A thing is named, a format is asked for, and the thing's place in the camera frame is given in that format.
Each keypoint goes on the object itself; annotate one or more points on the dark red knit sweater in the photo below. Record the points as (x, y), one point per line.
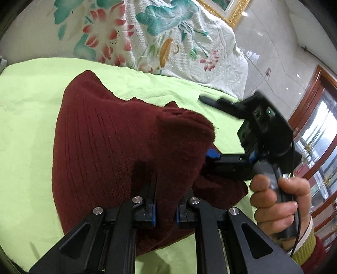
(107, 150)

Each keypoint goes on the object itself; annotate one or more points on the gold framed landscape painting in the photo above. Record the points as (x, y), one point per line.
(228, 11)

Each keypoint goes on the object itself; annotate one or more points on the light green bed sheet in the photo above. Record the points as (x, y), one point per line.
(31, 95)

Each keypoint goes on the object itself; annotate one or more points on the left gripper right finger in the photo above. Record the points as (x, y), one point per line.
(227, 241)

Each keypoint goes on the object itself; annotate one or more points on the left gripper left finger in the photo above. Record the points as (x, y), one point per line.
(105, 240)

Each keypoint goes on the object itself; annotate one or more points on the red wooden window frame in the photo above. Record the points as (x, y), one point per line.
(314, 126)

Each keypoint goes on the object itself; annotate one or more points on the yellow green sleeve cuff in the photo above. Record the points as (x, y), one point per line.
(306, 245)

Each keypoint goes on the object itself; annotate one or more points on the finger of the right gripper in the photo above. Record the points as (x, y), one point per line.
(226, 166)
(218, 102)

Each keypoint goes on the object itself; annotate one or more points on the person's right hand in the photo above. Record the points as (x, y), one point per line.
(273, 217)

